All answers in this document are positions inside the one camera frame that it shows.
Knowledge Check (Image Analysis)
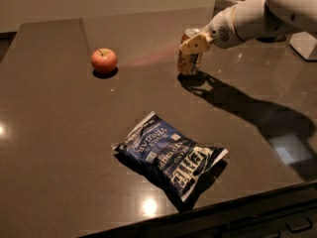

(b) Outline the red apple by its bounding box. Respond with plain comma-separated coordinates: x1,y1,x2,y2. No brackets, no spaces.
91,48,118,74

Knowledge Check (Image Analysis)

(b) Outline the orange soda can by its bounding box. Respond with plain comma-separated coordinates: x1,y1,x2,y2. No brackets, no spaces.
177,28,202,75

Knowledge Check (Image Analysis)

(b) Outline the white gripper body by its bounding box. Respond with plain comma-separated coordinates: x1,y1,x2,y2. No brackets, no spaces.
201,5,245,49

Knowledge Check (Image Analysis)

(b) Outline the black drawer handle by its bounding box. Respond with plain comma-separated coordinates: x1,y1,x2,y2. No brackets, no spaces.
286,217,313,234

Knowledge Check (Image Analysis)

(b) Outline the steel counter box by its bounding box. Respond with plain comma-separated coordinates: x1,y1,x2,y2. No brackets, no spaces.
213,0,239,16

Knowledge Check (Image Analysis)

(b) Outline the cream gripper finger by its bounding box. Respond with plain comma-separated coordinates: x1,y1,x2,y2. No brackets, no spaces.
179,33,214,56

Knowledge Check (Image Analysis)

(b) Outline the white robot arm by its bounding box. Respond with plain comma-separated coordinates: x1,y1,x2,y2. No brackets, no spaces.
179,0,317,55

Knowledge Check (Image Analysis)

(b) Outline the blue chip bag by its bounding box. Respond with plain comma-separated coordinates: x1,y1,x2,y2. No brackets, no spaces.
113,112,228,202

